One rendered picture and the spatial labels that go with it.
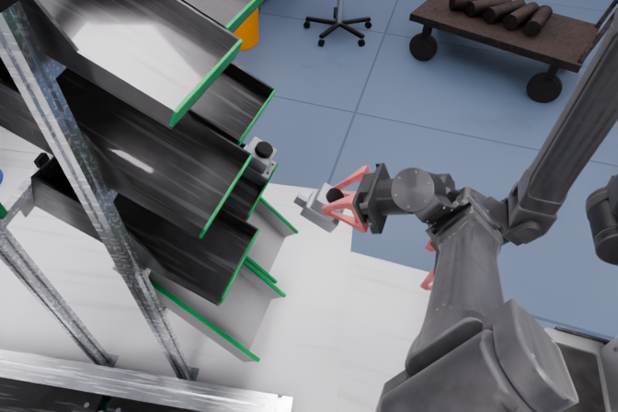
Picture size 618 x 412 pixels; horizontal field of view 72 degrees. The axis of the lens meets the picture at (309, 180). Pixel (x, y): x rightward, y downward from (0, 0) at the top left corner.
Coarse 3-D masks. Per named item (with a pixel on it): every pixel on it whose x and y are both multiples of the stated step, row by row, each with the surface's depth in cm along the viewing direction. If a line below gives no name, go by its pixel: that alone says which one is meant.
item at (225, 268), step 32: (32, 192) 53; (64, 192) 51; (128, 224) 60; (160, 224) 62; (224, 224) 66; (160, 256) 59; (192, 256) 61; (224, 256) 64; (192, 288) 58; (224, 288) 61
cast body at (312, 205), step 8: (312, 192) 74; (320, 192) 70; (328, 192) 69; (336, 192) 70; (296, 200) 73; (304, 200) 73; (312, 200) 72; (320, 200) 69; (328, 200) 69; (304, 208) 71; (312, 208) 70; (320, 208) 70; (304, 216) 73; (312, 216) 72; (320, 216) 71; (328, 216) 70; (320, 224) 73; (328, 224) 72; (336, 224) 71; (328, 232) 73
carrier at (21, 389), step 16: (0, 384) 72; (16, 384) 72; (32, 384) 72; (0, 400) 70; (16, 400) 70; (32, 400) 70; (48, 400) 70; (64, 400) 70; (80, 400) 70; (96, 400) 70
